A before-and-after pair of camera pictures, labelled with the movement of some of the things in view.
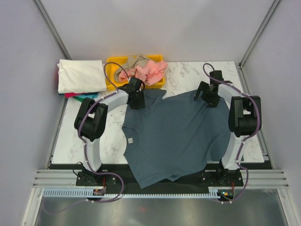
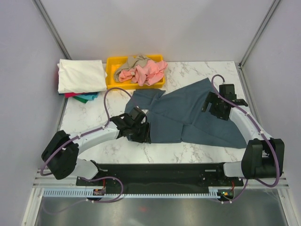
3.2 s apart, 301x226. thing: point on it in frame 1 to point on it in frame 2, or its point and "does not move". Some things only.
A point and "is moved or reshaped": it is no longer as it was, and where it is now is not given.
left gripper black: [141, 103] to [145, 137]
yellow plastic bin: [112, 63] does not move
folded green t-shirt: [80, 99] does not move
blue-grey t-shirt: [176, 136] is moved or reshaped
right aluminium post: [265, 20] does not move
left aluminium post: [41, 7] does not move
